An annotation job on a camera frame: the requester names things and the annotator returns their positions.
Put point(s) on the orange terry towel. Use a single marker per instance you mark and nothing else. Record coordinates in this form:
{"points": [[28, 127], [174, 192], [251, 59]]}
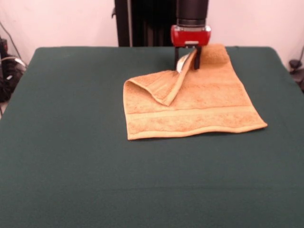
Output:
{"points": [[202, 99]]}

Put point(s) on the dark green table cloth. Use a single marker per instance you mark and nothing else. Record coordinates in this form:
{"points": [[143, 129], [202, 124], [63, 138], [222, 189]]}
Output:
{"points": [[71, 154]]}

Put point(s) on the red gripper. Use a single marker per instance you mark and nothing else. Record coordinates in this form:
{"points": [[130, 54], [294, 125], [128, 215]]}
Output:
{"points": [[191, 36]]}

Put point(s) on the black power strip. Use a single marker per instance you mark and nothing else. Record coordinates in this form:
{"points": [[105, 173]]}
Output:
{"points": [[294, 64]]}

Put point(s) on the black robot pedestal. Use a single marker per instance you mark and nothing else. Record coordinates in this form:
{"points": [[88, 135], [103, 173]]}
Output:
{"points": [[142, 23]]}

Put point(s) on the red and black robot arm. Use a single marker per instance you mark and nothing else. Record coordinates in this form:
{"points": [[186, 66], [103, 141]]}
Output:
{"points": [[192, 12]]}

